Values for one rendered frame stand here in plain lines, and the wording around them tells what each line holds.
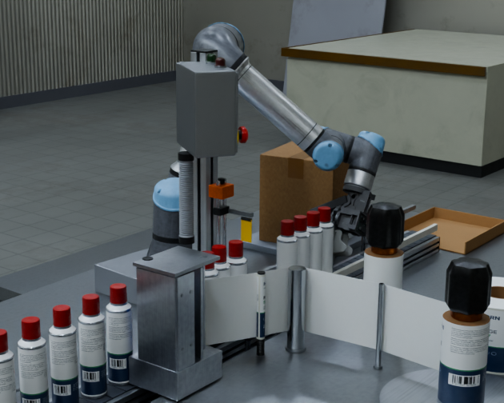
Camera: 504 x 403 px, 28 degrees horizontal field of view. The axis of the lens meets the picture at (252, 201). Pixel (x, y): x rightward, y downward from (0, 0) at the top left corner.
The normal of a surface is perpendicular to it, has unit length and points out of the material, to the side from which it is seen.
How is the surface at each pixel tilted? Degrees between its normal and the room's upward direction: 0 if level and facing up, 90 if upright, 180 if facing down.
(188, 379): 90
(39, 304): 0
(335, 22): 80
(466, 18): 90
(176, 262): 0
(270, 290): 90
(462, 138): 90
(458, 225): 0
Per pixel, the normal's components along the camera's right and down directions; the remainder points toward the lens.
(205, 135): 0.31, 0.26
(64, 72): 0.79, 0.17
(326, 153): -0.13, 0.25
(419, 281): 0.01, -0.97
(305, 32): -0.61, 0.04
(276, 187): -0.46, 0.23
